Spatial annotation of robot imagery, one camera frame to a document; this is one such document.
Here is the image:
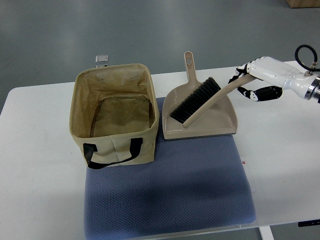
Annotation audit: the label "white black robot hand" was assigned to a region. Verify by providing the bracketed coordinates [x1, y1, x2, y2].
[229, 56, 318, 102]

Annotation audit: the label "beige hand broom black bristles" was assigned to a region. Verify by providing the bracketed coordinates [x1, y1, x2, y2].
[170, 74, 256, 129]

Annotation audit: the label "cardboard box corner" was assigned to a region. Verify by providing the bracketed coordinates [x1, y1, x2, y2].
[286, 0, 320, 9]

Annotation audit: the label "beige plastic dustpan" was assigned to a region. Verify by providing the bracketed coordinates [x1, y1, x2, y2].
[162, 51, 238, 140]

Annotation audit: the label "blue textured cushion mat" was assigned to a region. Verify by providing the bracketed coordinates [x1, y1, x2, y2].
[83, 96, 257, 239]

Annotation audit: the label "black table control panel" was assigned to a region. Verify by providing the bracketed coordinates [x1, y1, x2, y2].
[298, 219, 320, 228]

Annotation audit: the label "white table leg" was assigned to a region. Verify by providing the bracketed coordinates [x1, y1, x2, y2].
[258, 226, 274, 240]

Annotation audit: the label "small silver metal object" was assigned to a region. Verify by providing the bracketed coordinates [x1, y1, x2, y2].
[95, 54, 109, 64]

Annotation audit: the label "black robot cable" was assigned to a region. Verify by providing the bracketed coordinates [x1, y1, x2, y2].
[294, 44, 320, 73]

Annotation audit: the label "yellow canvas bag black handles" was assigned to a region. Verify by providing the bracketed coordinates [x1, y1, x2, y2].
[69, 63, 160, 170]

